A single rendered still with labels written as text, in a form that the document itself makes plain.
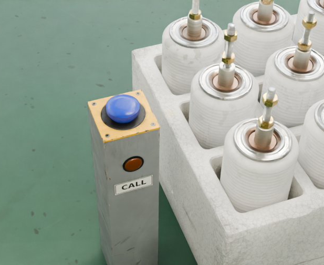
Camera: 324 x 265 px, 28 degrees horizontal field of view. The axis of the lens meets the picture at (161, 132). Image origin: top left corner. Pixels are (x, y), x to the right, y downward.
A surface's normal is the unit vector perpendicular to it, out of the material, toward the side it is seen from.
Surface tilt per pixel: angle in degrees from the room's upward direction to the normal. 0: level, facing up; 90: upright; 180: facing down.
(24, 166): 0
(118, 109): 0
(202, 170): 0
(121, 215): 90
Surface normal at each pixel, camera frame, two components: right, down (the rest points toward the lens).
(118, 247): 0.34, 0.68
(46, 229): 0.01, -0.69
